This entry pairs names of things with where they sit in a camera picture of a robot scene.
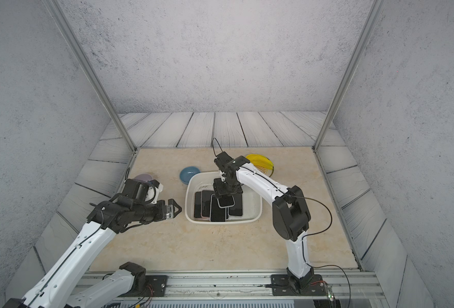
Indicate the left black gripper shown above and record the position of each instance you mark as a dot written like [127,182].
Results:
[163,213]

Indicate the black phone purple case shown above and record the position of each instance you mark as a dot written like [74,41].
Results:
[206,203]

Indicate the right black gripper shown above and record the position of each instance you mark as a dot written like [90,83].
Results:
[218,190]

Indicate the black phone far left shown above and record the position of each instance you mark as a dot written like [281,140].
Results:
[197,205]

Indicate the left metal frame post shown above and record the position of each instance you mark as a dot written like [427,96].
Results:
[69,36]

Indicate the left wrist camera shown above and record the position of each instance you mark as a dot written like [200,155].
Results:
[141,192]

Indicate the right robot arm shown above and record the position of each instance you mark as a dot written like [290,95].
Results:
[290,213]

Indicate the metal frame post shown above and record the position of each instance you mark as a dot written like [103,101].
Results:
[69,36]
[358,51]

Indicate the black phone cream case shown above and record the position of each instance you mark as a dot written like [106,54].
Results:
[217,214]

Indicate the yellow banana bunch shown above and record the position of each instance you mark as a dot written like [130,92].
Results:
[259,161]

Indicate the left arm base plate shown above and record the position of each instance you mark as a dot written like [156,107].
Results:
[155,285]

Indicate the purple bowl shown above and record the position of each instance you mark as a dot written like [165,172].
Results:
[144,177]

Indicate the blue bowl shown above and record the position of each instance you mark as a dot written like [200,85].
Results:
[187,173]

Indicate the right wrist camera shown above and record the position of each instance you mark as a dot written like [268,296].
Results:
[224,162]

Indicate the black phone green case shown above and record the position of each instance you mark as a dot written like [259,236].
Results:
[226,202]

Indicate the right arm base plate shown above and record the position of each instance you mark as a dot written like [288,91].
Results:
[280,284]

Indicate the white plastic storage box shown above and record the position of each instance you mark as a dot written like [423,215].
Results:
[251,201]

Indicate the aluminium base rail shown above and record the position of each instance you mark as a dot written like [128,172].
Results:
[346,288]

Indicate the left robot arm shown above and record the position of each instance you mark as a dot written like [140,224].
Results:
[138,204]

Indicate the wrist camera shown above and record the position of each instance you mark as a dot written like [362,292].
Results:
[141,192]
[224,162]

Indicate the patterned plate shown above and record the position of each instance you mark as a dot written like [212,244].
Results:
[270,171]

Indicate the right metal frame post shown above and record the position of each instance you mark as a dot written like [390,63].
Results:
[358,51]

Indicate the black phone grey-green case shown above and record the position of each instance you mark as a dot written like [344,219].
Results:
[237,209]

